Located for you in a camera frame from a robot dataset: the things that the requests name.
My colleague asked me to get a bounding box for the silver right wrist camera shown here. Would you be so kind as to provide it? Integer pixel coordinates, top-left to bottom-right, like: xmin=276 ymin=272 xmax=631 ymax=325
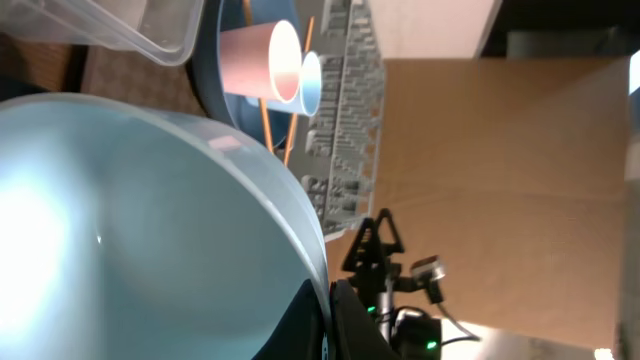
xmin=410 ymin=255 xmax=446 ymax=304

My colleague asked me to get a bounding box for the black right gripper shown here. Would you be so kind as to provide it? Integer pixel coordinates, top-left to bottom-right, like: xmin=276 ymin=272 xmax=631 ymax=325
xmin=341 ymin=208 xmax=418 ymax=300

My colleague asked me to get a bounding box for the pink cup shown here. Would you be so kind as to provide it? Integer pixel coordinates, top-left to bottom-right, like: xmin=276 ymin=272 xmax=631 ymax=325
xmin=219 ymin=20 xmax=302 ymax=103

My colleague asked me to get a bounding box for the brown cardboard box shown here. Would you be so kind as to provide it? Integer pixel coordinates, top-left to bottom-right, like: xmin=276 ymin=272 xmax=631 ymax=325
xmin=324 ymin=55 xmax=632 ymax=351

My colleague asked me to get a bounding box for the light blue cup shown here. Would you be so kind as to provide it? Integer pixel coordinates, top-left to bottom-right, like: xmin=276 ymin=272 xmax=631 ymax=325
xmin=266 ymin=51 xmax=323 ymax=117

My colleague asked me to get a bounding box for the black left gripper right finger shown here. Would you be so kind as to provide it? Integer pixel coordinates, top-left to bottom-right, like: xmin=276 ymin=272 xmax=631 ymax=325
xmin=331 ymin=280 xmax=400 ymax=360

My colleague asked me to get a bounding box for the clear plastic waste bin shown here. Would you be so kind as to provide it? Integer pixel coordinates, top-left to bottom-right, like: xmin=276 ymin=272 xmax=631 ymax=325
xmin=1 ymin=0 xmax=206 ymax=66

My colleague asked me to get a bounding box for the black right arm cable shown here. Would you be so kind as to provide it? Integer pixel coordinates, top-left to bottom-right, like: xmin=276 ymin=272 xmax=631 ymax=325
xmin=434 ymin=302 xmax=482 ymax=349

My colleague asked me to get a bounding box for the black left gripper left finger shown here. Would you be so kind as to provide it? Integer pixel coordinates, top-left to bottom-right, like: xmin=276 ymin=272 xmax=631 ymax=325
xmin=253 ymin=280 xmax=325 ymax=360

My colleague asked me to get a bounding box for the grey dishwasher rack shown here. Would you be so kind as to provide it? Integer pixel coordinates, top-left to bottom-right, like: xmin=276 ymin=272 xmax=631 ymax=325
xmin=302 ymin=1 xmax=386 ymax=242

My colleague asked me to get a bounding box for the dark blue plate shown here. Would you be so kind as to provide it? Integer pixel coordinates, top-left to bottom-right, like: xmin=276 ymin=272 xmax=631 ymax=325
xmin=186 ymin=0 xmax=300 ymax=144

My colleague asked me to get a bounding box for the right wooden chopstick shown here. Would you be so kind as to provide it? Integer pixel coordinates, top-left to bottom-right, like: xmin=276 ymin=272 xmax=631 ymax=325
xmin=283 ymin=16 xmax=315 ymax=166

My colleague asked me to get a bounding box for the brown serving tray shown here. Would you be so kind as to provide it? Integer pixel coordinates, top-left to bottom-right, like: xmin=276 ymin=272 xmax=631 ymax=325
xmin=0 ymin=32 xmax=331 ymax=176

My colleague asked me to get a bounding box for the left wooden chopstick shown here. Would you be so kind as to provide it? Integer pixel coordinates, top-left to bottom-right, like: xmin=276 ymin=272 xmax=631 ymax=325
xmin=242 ymin=0 xmax=274 ymax=154

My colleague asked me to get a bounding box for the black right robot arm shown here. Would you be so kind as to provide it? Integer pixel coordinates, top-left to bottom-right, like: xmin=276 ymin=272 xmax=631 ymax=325
xmin=342 ymin=208 xmax=445 ymax=359

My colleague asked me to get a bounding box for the light blue bowl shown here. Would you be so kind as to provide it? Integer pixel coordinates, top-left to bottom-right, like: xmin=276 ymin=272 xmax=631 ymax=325
xmin=1 ymin=93 xmax=331 ymax=359

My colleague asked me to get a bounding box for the wooden chopstick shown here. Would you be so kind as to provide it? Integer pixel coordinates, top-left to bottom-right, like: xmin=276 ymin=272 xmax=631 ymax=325
xmin=283 ymin=16 xmax=315 ymax=166
xmin=242 ymin=0 xmax=274 ymax=154

